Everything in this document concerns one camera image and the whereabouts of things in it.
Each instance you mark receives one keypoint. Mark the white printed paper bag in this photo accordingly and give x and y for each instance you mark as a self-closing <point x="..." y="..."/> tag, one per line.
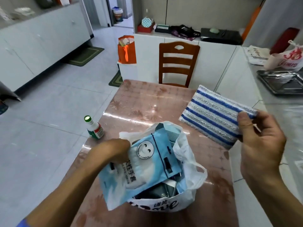
<point x="256" y="55"/>

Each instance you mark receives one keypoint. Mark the blue white striped cleaning cloth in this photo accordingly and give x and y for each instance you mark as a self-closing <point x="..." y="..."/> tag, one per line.
<point x="210" y="112"/>

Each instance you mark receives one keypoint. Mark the white red plastic bag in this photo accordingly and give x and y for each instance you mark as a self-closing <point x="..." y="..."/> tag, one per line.
<point x="287" y="59"/>

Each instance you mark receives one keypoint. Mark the pale green small object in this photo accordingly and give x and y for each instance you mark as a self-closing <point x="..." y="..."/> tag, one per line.
<point x="214" y="30"/>

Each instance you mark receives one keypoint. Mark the grey folded object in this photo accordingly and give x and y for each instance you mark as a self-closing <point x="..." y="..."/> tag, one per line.
<point x="8" y="93"/>

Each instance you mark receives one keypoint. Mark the light blue glove packet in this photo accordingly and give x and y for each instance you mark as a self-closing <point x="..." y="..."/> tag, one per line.
<point x="148" y="173"/>

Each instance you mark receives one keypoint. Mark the white bucket with blue lid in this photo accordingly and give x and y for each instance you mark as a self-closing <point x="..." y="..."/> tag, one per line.
<point x="117" y="14"/>

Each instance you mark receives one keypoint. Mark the orange flat board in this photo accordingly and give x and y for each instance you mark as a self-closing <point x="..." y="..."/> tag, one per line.
<point x="251" y="23"/>

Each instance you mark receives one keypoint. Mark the metal baking tray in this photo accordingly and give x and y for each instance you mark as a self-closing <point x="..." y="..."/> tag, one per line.
<point x="279" y="82"/>

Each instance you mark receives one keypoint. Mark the black bag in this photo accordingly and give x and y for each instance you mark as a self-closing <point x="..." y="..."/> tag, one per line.
<point x="185" y="31"/>

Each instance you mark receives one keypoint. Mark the blue sleeve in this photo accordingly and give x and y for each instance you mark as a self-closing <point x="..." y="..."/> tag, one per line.
<point x="23" y="223"/>

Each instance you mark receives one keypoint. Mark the pink floral tablecloth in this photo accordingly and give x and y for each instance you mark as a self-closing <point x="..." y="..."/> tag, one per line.
<point x="146" y="103"/>

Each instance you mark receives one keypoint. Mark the white blue striped packet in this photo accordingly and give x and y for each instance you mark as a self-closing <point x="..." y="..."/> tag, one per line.
<point x="172" y="135"/>

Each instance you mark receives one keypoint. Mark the red box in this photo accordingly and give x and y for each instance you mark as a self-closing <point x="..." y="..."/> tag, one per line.
<point x="144" y="29"/>

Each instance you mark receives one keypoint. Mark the person's left hand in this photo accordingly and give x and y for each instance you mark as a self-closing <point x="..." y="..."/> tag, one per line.
<point x="117" y="150"/>

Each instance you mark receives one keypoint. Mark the person's right hand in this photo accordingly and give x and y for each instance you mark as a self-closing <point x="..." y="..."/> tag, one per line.
<point x="262" y="148"/>

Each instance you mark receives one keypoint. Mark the black flat case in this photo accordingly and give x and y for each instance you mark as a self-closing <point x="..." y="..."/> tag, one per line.
<point x="222" y="37"/>

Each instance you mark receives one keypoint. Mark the brown wooden chair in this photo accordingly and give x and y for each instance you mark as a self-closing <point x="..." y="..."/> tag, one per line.
<point x="179" y="59"/>

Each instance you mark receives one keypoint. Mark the large green door mat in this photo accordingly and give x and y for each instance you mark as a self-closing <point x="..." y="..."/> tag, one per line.
<point x="84" y="56"/>

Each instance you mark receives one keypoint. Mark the person's right thumb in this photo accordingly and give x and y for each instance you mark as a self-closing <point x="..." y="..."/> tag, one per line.
<point x="245" y="125"/>

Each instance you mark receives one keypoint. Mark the white plastic shopping bag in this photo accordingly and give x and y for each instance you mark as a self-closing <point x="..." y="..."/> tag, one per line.
<point x="190" y="173"/>

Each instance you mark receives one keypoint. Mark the orange paper bag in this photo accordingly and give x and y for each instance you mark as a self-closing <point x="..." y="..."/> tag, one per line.
<point x="129" y="54"/>

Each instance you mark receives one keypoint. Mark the dark packet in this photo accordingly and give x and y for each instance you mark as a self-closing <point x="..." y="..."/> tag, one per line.
<point x="155" y="191"/>

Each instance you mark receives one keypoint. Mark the small green door mat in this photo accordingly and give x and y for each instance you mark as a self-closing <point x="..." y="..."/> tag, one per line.
<point x="116" y="79"/>

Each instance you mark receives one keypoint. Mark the green flat box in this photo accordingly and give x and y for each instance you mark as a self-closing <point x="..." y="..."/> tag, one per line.
<point x="163" y="26"/>

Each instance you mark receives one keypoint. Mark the person's left fingers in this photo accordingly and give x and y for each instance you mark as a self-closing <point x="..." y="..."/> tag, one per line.
<point x="125" y="145"/>

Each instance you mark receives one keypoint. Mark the white sideboard cabinet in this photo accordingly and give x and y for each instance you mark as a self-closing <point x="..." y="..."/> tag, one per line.
<point x="213" y="61"/>

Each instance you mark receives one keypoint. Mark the teal octagonal box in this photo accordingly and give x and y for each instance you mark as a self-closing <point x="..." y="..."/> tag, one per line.
<point x="147" y="22"/>

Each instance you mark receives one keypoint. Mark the green capped small bottle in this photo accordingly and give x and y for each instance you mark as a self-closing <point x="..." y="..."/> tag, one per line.
<point x="94" y="128"/>

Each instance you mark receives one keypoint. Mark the small white stand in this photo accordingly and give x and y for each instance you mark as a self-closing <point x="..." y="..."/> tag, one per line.
<point x="127" y="72"/>

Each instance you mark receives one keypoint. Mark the person's right forearm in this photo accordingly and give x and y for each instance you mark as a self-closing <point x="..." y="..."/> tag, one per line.
<point x="277" y="203"/>

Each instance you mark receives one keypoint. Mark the long white kitchen cabinet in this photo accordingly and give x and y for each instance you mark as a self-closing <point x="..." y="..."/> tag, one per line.
<point x="42" y="44"/>

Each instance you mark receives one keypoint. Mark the red cylinder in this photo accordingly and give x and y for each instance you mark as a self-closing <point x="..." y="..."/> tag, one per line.
<point x="284" y="40"/>

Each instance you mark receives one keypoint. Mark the person's left forearm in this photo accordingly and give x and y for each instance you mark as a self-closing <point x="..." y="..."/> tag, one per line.
<point x="71" y="186"/>

